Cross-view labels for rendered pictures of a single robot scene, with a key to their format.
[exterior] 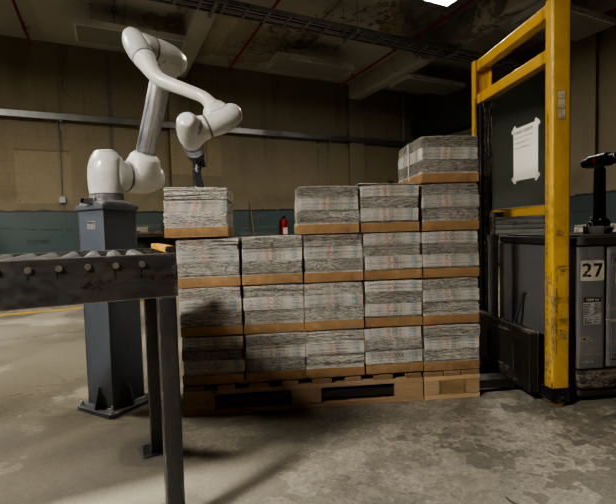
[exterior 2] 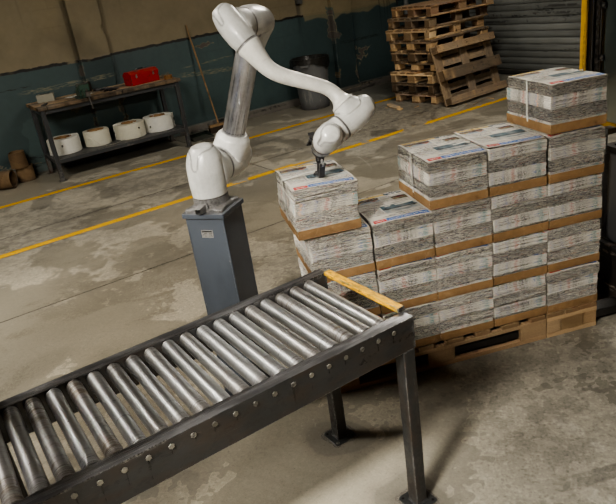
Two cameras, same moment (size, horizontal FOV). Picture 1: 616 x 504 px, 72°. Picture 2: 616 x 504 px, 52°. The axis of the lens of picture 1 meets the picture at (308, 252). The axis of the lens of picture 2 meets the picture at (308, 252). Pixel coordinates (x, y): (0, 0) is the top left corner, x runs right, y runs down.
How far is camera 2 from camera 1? 144 cm
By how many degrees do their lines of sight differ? 21
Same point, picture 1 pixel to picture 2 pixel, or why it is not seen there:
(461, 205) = (588, 151)
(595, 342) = not seen: outside the picture
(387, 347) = (514, 299)
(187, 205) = (318, 204)
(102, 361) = not seen: hidden behind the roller
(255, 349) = not seen: hidden behind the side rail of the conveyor
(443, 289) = (567, 236)
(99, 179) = (209, 184)
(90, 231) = (207, 240)
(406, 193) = (534, 149)
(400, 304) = (527, 258)
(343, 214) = (472, 182)
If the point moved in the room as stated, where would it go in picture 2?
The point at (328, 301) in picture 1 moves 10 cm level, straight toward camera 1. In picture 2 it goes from (460, 269) to (467, 278)
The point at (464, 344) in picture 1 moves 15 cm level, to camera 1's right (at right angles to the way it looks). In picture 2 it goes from (584, 282) to (612, 277)
